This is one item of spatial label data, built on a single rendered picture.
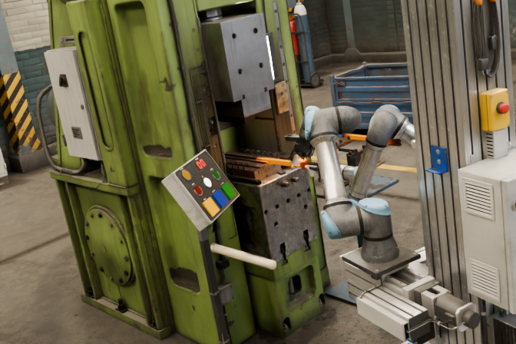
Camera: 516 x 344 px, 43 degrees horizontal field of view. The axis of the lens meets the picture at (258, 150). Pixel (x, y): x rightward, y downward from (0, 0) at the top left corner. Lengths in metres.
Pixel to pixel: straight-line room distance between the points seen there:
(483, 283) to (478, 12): 0.91
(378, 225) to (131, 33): 1.68
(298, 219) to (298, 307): 0.50
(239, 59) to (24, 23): 6.13
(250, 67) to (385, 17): 8.80
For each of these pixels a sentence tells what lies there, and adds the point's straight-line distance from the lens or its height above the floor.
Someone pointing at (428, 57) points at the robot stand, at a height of 1.60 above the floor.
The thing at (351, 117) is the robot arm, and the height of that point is 1.35.
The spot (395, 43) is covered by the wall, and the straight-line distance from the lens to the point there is 12.01.
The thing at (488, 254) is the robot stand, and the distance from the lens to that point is 2.33.
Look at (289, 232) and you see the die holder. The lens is 3.57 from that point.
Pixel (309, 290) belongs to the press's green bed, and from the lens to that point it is 3.87.
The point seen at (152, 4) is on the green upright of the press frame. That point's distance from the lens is 3.20.
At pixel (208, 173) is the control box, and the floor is 1.11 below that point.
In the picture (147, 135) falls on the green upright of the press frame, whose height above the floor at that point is 1.22.
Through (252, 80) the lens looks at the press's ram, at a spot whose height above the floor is 1.44.
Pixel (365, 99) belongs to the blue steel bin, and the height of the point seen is 0.44.
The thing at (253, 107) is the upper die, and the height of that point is 1.30.
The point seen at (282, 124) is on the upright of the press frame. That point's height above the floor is 1.12.
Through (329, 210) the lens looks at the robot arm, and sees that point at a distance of 2.55.
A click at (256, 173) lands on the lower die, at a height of 0.96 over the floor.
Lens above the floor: 1.98
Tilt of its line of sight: 15 degrees down
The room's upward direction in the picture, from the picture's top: 10 degrees counter-clockwise
